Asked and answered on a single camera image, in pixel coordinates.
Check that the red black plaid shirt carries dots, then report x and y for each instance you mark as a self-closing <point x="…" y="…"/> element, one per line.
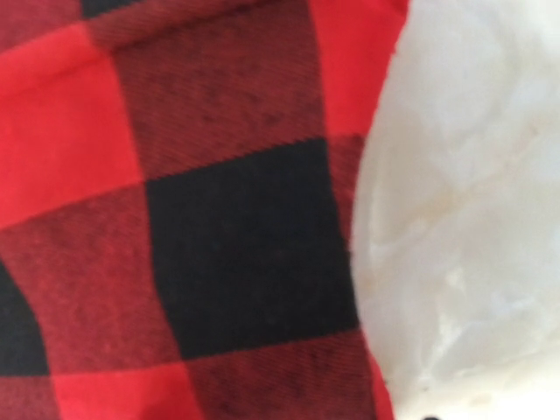
<point x="177" y="191"/>

